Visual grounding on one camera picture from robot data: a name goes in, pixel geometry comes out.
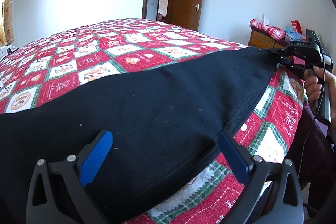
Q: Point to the wooden cabinet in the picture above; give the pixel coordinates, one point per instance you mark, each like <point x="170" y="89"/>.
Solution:
<point x="262" y="40"/>

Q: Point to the black pants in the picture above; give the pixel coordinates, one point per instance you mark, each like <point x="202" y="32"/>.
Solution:
<point x="165" y="123"/>

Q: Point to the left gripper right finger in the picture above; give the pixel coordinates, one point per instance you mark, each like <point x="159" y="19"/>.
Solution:
<point x="272" y="193"/>

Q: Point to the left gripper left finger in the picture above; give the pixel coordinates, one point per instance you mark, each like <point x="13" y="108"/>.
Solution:
<point x="57" y="189"/>

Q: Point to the red plaid cloth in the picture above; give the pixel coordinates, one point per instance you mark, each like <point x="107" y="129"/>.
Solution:
<point x="274" y="32"/>

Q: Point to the red bag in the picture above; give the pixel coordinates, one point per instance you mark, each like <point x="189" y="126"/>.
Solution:
<point x="296" y="26"/>

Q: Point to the yellow curtain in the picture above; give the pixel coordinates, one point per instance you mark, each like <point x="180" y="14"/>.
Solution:
<point x="6" y="27"/>

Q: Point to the right hand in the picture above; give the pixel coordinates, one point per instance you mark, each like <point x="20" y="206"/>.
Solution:
<point x="314" y="89"/>

